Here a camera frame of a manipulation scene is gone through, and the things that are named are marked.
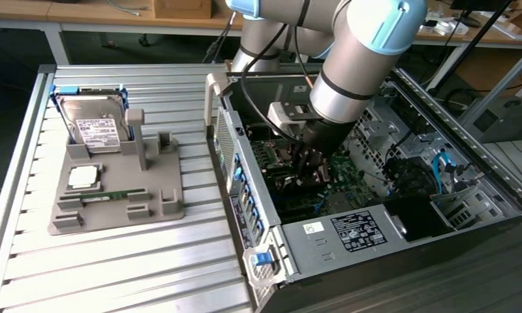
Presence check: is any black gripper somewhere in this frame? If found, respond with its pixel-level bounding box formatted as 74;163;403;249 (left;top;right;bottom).
288;117;356;189

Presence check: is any green motherboard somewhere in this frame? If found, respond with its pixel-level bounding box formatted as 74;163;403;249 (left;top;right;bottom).
248;130;391;226

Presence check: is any CPU socket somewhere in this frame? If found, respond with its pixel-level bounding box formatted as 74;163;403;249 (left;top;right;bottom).
271;140;299;164

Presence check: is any grey metal drive cage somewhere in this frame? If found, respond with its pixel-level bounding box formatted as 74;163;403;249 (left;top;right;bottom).
351;104;423;170

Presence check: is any grey chipset heat sink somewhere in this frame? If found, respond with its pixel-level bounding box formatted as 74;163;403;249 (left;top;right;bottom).
328;192;356;211

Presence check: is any grey power supply with label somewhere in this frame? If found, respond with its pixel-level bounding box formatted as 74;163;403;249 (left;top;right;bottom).
280;203;408;275

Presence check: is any grey disk bay caddy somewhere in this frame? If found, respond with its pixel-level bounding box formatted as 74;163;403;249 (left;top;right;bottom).
428;187;499;231

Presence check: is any blue case latch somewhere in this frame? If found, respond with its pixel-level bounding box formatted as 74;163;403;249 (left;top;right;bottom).
249;251;273;267

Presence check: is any grey computer tower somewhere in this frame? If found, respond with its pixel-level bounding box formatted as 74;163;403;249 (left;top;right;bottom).
458;94;522;144

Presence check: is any grey parts rack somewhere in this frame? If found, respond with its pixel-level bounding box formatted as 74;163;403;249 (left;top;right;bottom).
46;108;186;236

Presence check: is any white box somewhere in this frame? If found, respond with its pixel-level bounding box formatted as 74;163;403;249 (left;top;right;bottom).
434;20;470;36

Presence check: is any black stand pole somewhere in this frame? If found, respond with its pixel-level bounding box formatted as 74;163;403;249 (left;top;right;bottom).
424;0;518;94

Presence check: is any open grey PC case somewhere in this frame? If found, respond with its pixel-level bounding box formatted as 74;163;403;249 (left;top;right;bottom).
203;62;522;313

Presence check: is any black monitor with stand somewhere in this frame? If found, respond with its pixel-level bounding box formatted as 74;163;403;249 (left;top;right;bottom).
450;0;512;27

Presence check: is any brown cardboard box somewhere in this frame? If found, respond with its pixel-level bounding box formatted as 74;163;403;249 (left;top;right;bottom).
153;0;213;20

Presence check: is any green RAM stick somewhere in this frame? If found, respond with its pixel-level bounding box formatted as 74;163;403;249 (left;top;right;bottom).
80;190;146;200

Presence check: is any silver CPU chip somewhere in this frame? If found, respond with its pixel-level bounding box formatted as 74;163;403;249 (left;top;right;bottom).
66;166;101;189

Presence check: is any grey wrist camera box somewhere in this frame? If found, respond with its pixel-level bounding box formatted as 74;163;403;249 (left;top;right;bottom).
267;101;319;132

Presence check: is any black wire bundle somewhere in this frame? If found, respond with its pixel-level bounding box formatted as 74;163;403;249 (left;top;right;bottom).
380;156;435;198

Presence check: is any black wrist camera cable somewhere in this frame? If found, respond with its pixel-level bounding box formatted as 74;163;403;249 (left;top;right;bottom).
239;22;305;145

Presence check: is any blue wire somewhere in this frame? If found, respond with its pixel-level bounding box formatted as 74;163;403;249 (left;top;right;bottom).
430;150;458;196

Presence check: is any grey case handle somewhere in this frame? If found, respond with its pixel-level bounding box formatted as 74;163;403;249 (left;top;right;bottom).
203;72;235;127

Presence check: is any black hanging cable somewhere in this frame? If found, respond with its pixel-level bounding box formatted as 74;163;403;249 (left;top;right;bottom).
201;12;239;63

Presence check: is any hard disk in blue bracket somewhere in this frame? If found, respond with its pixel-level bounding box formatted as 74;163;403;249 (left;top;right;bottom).
49;83;133;154

